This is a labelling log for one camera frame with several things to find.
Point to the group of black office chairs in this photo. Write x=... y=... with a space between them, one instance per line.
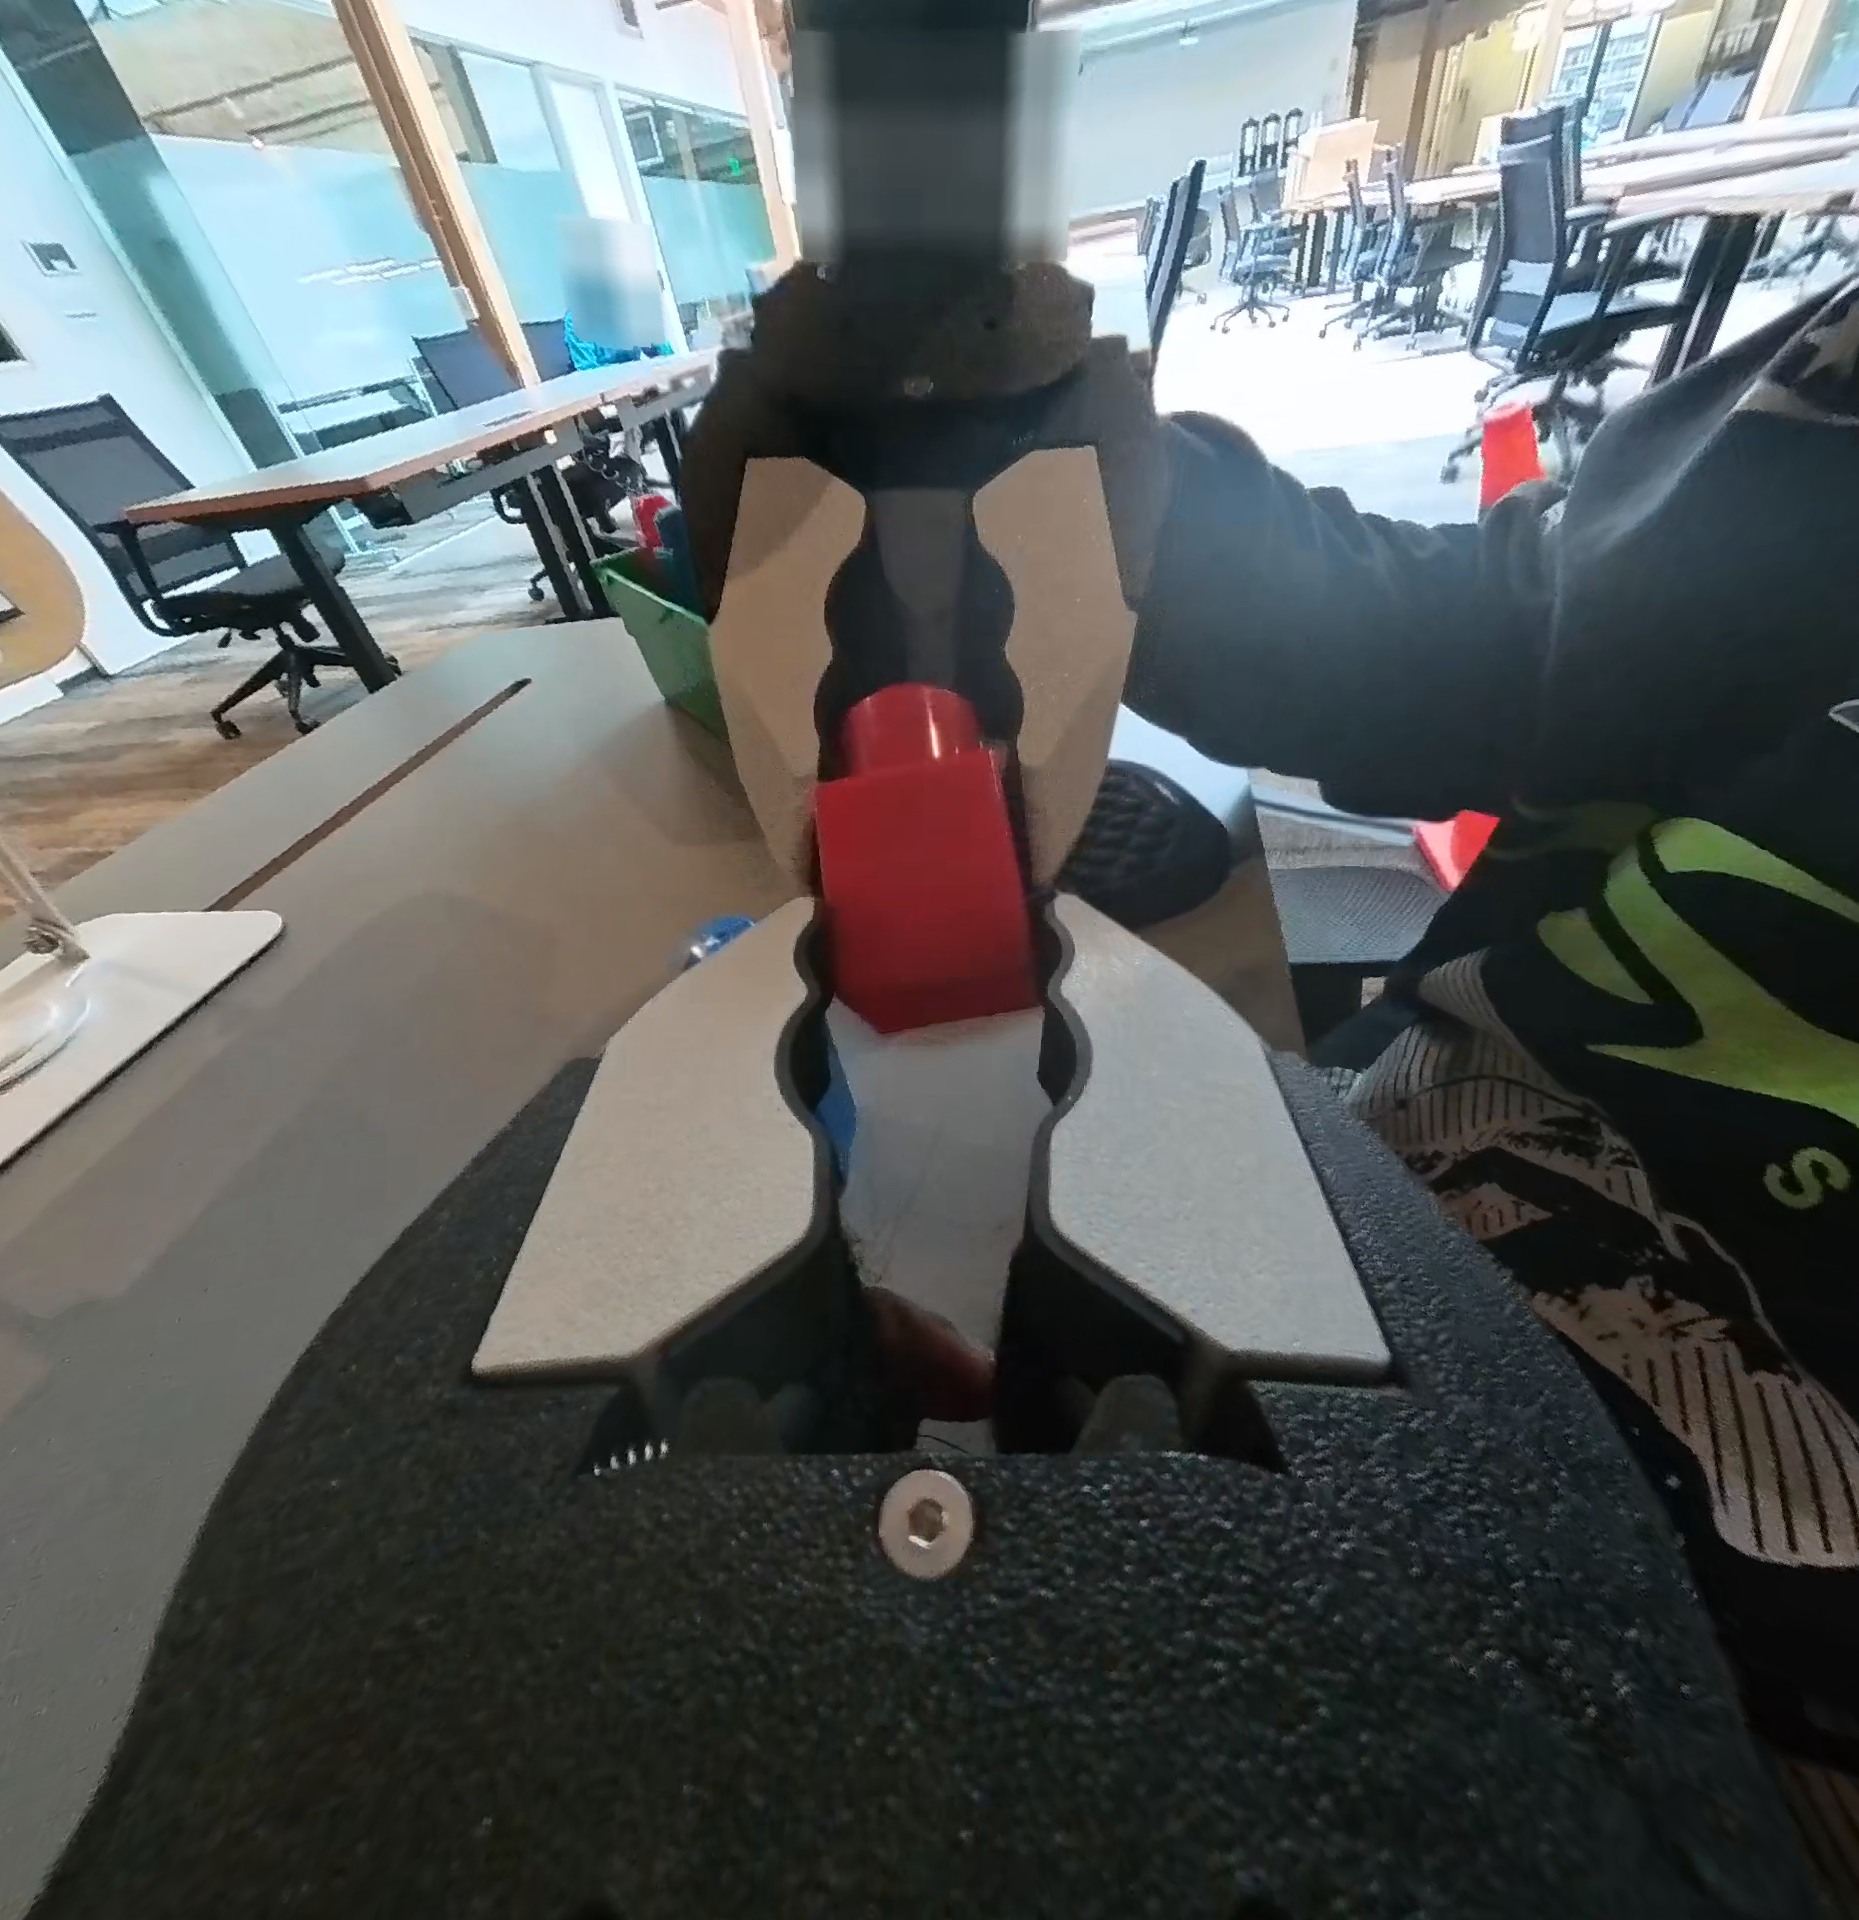
x=1535 y=284

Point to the green plastic bin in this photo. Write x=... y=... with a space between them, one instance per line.
x=675 y=643

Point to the white stand base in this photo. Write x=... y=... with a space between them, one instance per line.
x=132 y=973

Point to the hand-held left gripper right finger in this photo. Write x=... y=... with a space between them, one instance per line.
x=1183 y=1186

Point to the blue mega block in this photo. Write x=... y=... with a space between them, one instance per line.
x=713 y=941
x=835 y=1149
x=685 y=567

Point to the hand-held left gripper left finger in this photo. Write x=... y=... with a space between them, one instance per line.
x=675 y=1186

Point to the red mega block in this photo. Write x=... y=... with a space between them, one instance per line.
x=931 y=884
x=651 y=523

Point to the person's right forearm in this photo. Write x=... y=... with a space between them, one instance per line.
x=1320 y=630

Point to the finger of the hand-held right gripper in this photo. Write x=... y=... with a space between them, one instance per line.
x=1070 y=630
x=773 y=630

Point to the red plastic cone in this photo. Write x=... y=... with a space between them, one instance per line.
x=1454 y=846
x=1513 y=455

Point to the black mesh office chair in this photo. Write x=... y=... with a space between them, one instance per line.
x=163 y=554
x=470 y=367

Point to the wooden top desk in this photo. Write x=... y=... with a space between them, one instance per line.
x=1738 y=179
x=420 y=452

